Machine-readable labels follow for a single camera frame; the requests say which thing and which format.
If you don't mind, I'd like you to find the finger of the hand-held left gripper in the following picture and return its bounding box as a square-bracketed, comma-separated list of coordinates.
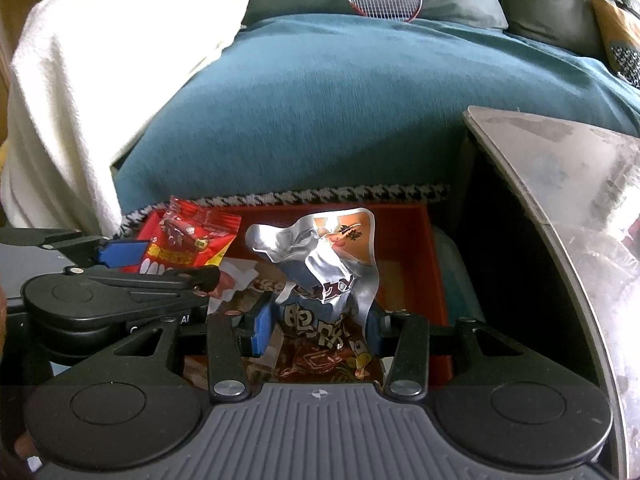
[0, 227, 151, 274]
[65, 265, 222, 312]

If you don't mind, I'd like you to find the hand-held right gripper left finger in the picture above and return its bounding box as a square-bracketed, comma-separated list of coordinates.
[112, 302, 275, 405]

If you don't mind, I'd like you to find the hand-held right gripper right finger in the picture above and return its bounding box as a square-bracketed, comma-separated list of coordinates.
[366, 309, 533, 404]

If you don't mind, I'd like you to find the red snack packet white script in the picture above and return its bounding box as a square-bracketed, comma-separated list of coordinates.
[137, 195, 242, 277]

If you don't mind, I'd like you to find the dark brown snack packet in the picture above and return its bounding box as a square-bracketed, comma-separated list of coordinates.
[246, 207, 386, 383]

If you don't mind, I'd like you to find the red cardboard box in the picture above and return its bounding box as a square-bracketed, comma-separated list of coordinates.
[135, 202, 456, 388]

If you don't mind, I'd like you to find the white blanket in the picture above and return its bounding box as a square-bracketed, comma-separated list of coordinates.
[0, 0, 251, 238]

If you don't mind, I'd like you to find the blue sofa cover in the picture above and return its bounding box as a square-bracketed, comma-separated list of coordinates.
[112, 12, 640, 231]

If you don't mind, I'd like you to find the dark grey coffee table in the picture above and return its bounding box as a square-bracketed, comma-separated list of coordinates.
[457, 105, 640, 480]

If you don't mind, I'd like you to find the brown patterned pillow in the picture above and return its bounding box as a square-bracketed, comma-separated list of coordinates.
[590, 0, 640, 91]

